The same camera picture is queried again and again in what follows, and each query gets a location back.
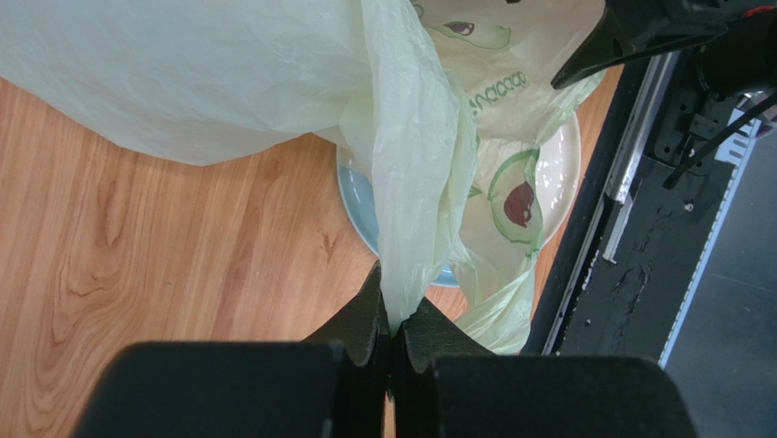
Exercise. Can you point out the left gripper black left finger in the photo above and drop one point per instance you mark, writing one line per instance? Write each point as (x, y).
(330, 384)

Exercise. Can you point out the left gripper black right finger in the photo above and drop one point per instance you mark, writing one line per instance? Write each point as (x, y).
(445, 384)

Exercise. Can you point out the avocado print plastic bag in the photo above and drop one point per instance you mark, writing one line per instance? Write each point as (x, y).
(444, 104)

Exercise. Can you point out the blue cream ceramic plate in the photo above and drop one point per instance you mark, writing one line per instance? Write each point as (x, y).
(552, 172)

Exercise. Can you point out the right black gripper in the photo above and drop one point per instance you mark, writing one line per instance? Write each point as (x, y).
(734, 44)

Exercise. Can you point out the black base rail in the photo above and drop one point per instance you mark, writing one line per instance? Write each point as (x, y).
(622, 276)

